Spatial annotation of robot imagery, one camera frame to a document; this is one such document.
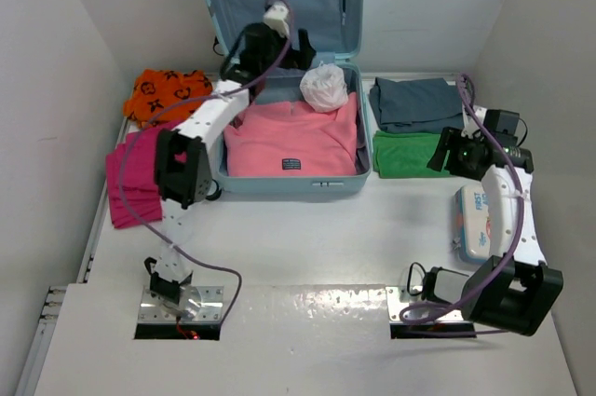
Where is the white plastic bag bundle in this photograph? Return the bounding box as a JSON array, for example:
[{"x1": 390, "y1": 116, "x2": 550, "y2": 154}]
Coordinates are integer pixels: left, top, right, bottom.
[{"x1": 299, "y1": 63, "x2": 348, "y2": 113}]

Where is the grey-blue garment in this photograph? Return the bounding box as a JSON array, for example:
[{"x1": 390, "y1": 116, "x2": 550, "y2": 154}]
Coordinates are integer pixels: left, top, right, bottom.
[{"x1": 369, "y1": 77, "x2": 464, "y2": 134}]

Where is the green towel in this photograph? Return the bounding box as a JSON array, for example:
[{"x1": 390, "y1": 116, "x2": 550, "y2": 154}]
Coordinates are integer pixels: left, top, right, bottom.
[{"x1": 372, "y1": 130, "x2": 450, "y2": 179}]

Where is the white first aid case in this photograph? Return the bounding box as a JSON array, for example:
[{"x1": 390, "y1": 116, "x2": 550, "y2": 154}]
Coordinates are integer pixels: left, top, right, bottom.
[{"x1": 453, "y1": 184, "x2": 491, "y2": 264}]

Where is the pink sweatshirt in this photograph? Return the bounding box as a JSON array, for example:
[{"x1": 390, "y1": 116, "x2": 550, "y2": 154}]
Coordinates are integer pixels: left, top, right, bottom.
[{"x1": 223, "y1": 92, "x2": 358, "y2": 178}]

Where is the orange patterned fleece cloth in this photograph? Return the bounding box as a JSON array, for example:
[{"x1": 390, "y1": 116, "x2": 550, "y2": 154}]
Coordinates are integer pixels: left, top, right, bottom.
[{"x1": 122, "y1": 69, "x2": 213, "y2": 128}]

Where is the magenta cloth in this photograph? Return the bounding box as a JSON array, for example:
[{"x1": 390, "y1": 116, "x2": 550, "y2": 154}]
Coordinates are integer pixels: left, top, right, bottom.
[{"x1": 105, "y1": 128, "x2": 162, "y2": 229}]

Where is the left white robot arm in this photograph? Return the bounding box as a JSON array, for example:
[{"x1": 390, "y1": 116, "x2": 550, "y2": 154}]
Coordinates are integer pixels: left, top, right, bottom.
[{"x1": 147, "y1": 22, "x2": 317, "y2": 304}]

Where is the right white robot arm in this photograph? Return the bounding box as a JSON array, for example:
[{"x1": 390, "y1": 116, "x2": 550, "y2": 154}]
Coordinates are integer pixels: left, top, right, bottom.
[{"x1": 427, "y1": 107, "x2": 563, "y2": 336}]

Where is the light blue hardshell suitcase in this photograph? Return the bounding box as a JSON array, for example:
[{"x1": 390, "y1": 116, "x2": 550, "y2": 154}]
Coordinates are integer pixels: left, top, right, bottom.
[{"x1": 187, "y1": 0, "x2": 373, "y2": 195}]

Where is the front suitcase wheel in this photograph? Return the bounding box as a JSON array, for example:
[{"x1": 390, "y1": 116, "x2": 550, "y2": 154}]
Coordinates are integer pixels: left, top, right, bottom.
[{"x1": 206, "y1": 180, "x2": 223, "y2": 201}]

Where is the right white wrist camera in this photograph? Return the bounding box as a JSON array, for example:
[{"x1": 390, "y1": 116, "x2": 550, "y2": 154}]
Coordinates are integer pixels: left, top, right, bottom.
[{"x1": 462, "y1": 105, "x2": 487, "y2": 139}]

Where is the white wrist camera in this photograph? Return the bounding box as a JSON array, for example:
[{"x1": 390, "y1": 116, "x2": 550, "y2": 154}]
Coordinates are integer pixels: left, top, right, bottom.
[
  {"x1": 263, "y1": 1, "x2": 291, "y2": 38},
  {"x1": 462, "y1": 105, "x2": 487, "y2": 139}
]

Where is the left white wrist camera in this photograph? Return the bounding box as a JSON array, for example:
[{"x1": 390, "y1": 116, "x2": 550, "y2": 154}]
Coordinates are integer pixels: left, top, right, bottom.
[{"x1": 263, "y1": 1, "x2": 291, "y2": 38}]

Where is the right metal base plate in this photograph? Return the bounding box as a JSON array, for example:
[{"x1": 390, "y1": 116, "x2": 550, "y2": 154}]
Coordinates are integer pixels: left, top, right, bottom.
[{"x1": 385, "y1": 284, "x2": 476, "y2": 325}]

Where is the metal base plate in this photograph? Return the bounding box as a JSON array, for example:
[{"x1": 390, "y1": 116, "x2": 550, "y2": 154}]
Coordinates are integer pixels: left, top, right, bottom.
[
  {"x1": 137, "y1": 285, "x2": 224, "y2": 325},
  {"x1": 385, "y1": 284, "x2": 476, "y2": 325}
]

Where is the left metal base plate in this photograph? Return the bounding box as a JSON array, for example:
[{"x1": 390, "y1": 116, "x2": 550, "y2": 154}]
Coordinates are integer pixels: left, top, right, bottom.
[{"x1": 137, "y1": 285, "x2": 224, "y2": 325}]

